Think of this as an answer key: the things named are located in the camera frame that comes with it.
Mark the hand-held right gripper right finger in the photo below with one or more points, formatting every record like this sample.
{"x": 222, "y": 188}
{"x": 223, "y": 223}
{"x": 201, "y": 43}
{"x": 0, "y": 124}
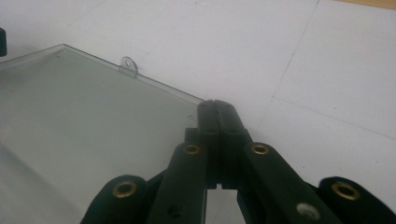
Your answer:
{"x": 232, "y": 133}

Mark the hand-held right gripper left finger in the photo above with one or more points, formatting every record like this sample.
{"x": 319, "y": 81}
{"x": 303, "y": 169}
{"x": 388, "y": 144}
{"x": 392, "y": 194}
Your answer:
{"x": 209, "y": 130}

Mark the transparent grey plastic compartment box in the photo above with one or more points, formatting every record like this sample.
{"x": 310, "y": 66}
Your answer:
{"x": 93, "y": 118}

